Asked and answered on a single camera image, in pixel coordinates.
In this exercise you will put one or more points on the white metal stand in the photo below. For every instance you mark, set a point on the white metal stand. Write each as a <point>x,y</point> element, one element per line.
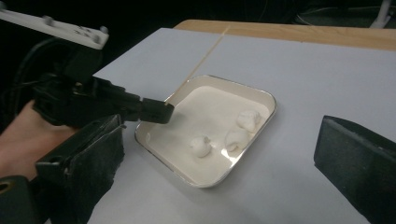
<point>382,14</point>

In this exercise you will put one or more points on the cream rectangular tray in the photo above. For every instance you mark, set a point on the cream rectangular tray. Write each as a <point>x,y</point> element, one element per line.
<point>202,105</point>

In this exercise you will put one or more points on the thin wooden skewer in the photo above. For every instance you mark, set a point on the thin wooden skewer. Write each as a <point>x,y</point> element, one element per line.
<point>199,63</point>

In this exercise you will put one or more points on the grey background panel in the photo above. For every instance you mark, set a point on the grey background panel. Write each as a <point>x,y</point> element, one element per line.
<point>336,17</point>

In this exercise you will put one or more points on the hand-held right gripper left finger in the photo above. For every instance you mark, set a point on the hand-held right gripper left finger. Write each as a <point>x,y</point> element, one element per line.
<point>90,161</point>

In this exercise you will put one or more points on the white table sheet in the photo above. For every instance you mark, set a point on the white table sheet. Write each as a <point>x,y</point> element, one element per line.
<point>311,77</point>

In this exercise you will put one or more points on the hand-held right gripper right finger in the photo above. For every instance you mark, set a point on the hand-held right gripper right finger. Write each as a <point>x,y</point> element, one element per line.
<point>355,165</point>

